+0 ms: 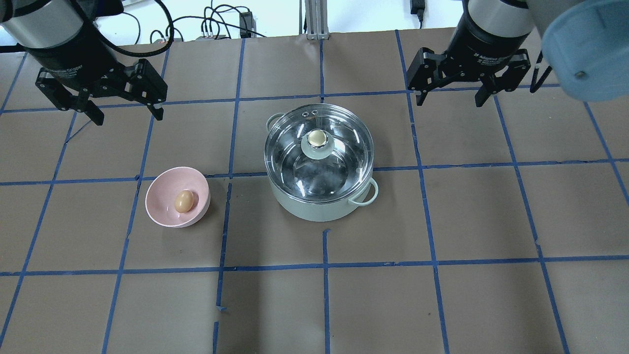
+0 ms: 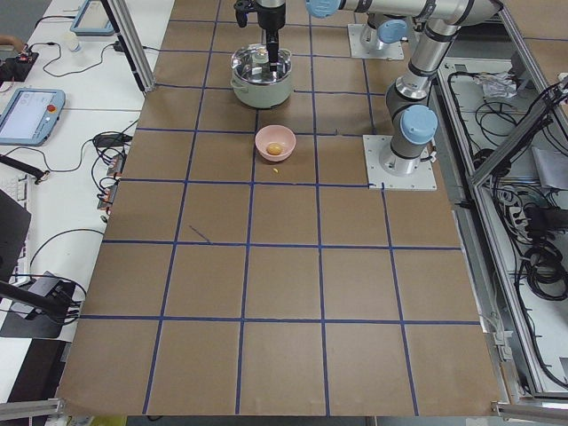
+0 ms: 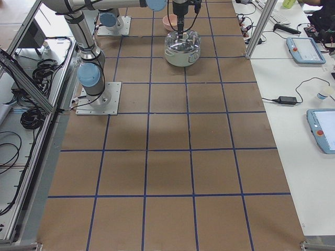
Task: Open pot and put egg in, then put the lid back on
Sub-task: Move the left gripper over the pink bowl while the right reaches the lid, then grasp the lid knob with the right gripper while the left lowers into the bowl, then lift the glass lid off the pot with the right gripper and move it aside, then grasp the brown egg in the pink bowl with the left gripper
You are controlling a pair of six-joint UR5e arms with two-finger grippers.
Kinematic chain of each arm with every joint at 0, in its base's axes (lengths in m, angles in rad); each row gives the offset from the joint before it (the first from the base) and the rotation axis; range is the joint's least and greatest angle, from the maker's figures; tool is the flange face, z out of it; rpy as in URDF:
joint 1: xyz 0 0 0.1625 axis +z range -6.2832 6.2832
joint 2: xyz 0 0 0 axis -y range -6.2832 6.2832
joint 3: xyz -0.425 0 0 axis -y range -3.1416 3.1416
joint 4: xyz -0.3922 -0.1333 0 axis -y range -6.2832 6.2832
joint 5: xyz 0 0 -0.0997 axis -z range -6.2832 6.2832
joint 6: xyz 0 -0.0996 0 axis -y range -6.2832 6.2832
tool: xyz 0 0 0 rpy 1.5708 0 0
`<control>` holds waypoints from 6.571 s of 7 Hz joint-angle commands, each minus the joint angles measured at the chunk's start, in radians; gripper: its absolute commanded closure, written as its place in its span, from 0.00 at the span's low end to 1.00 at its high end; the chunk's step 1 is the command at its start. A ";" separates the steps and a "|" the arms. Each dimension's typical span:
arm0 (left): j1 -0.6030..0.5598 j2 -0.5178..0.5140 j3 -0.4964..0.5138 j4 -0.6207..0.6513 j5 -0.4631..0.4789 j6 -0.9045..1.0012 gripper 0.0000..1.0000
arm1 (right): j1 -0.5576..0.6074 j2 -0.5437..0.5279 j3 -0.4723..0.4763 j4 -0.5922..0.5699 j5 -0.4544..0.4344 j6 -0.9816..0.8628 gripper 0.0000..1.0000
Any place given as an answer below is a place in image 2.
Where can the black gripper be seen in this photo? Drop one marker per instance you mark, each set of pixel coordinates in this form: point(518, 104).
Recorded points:
point(271, 18)

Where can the pale green cooking pot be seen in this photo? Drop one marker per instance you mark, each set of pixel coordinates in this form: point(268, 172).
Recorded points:
point(262, 96)

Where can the brown egg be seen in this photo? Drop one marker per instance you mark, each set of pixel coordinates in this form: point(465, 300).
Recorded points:
point(274, 149)

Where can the rear silver robot arm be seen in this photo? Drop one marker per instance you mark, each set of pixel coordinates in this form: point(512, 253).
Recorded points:
point(382, 30)

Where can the front silver robot arm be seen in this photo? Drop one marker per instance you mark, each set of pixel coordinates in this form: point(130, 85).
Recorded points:
point(414, 123)

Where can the pink bowl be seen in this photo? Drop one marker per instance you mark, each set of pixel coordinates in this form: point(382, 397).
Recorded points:
point(278, 134)

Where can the far blue teach pendant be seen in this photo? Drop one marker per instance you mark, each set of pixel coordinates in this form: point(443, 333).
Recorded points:
point(91, 20)

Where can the blue teach pendant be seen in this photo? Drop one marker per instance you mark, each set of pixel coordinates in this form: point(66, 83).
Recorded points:
point(30, 116)
point(91, 20)

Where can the black power adapter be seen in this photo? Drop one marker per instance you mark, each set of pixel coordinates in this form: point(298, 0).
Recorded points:
point(111, 139)

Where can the white cup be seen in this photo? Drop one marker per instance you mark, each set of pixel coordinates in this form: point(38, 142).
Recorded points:
point(71, 41)

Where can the crumpled white paper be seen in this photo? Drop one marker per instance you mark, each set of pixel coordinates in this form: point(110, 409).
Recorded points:
point(500, 85)

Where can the near blue teach pendant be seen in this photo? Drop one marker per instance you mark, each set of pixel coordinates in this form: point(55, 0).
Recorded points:
point(30, 116)

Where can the black monitor stand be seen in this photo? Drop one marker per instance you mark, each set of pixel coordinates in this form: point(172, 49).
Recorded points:
point(41, 305)

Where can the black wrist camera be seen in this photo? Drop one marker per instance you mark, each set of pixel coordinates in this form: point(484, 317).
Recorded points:
point(242, 9)

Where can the rear robot base plate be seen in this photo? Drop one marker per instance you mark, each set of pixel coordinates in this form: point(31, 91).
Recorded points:
point(359, 42)

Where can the front robot base plate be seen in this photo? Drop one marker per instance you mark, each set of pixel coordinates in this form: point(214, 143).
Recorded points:
point(420, 179)

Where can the aluminium frame post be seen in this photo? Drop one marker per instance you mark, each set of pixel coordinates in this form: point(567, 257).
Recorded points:
point(119, 16)

